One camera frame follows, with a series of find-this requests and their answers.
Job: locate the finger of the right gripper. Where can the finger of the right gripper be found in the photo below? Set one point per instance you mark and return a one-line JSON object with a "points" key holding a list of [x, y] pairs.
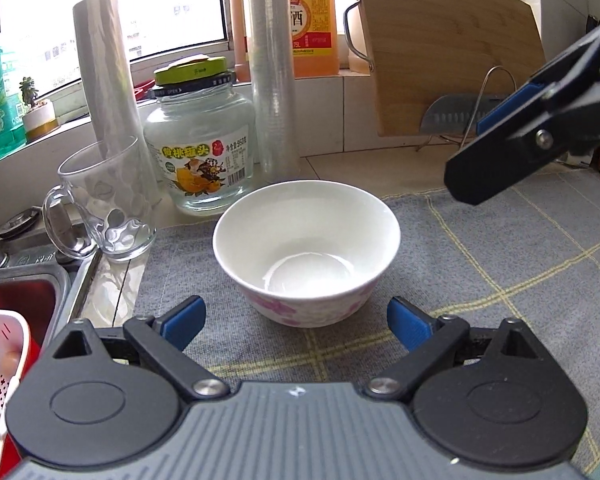
{"points": [[563, 117]]}

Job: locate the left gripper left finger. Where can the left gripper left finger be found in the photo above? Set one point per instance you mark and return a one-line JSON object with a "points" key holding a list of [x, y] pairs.
{"points": [[160, 343]]}

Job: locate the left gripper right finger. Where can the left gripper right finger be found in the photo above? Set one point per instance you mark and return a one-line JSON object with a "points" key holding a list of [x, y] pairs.
{"points": [[431, 346]]}

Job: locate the white floral bowl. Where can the white floral bowl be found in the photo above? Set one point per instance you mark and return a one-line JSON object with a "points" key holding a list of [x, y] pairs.
{"points": [[307, 253]]}

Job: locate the clear glass mug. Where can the clear glass mug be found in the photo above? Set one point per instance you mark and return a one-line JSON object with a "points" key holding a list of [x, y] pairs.
{"points": [[103, 202]]}

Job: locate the grey checked cloth mat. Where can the grey checked cloth mat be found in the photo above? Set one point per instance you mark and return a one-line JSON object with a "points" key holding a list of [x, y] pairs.
{"points": [[532, 252]]}

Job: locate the steel sink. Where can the steel sink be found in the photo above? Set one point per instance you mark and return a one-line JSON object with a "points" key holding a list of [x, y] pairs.
{"points": [[45, 286]]}

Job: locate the bamboo cutting board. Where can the bamboo cutting board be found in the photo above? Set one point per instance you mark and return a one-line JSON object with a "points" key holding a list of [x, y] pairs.
{"points": [[419, 50]]}

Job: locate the glass jar green lid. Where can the glass jar green lid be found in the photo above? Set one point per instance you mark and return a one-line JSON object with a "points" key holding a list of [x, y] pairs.
{"points": [[202, 135]]}

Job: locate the small potted plant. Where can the small potted plant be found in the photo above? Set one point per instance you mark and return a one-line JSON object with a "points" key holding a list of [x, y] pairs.
{"points": [[40, 118]]}

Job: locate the orange cooking wine jug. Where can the orange cooking wine jug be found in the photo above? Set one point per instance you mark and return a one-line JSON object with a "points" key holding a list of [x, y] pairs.
{"points": [[313, 37]]}

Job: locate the short plastic wrap roll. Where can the short plastic wrap roll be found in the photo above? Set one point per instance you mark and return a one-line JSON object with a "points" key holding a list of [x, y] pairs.
{"points": [[107, 83]]}

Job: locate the tall plastic wrap roll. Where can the tall plastic wrap roll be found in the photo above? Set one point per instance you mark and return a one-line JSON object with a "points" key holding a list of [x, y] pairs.
{"points": [[272, 81]]}

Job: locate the santoku knife black handle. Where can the santoku knife black handle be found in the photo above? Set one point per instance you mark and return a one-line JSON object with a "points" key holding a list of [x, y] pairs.
{"points": [[450, 114]]}

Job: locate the wire knife stand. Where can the wire knife stand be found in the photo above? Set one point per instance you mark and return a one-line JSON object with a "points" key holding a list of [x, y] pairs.
{"points": [[462, 139]]}

